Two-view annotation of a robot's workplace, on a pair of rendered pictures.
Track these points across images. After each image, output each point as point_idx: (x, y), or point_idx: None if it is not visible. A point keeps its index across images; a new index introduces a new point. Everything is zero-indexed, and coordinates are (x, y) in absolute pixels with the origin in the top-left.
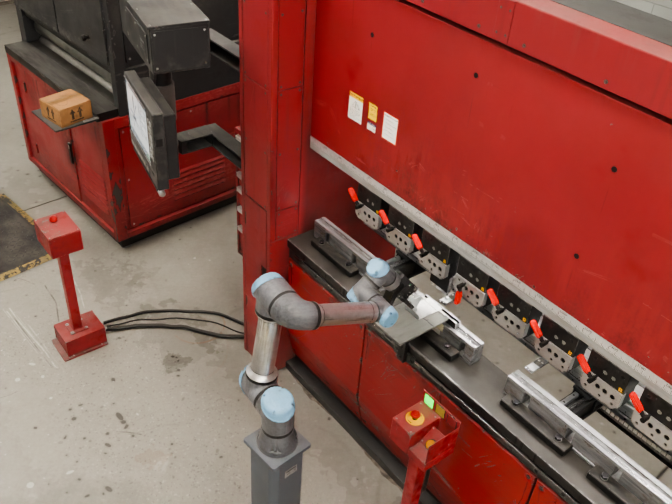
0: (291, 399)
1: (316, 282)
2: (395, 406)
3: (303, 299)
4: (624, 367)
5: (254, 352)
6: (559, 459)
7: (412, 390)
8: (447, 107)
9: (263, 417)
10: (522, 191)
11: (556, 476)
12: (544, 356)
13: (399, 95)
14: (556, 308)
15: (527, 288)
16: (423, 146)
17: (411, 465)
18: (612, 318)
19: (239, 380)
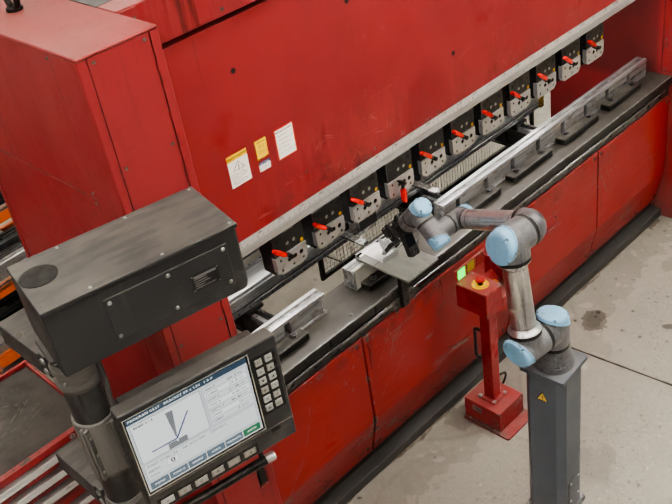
0: (547, 305)
1: (294, 390)
2: (410, 358)
3: (520, 211)
4: (497, 88)
5: (529, 308)
6: (504, 194)
7: (419, 316)
8: (332, 54)
9: (566, 332)
10: (408, 51)
11: (518, 198)
12: (461, 150)
13: (284, 97)
14: (455, 106)
15: (435, 119)
16: (323, 115)
17: (492, 324)
18: (482, 66)
19: (529, 358)
